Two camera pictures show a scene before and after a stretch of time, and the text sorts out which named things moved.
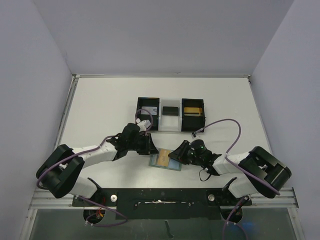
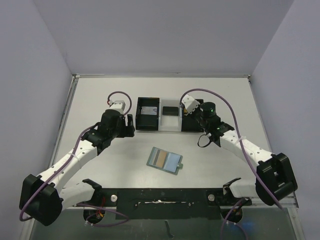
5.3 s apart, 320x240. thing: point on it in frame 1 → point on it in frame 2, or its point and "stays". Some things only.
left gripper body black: x=146 y=144 → x=127 y=125
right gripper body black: x=185 y=153 → x=194 y=115
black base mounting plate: x=164 y=203 stays
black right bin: x=193 y=115 stays
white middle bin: x=170 y=123 stays
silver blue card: x=152 y=110 stays
